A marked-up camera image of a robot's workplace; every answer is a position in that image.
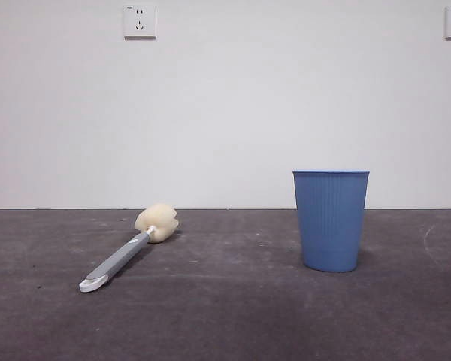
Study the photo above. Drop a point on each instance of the blue ribbed plastic cup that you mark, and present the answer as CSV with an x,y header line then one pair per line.
x,y
330,222

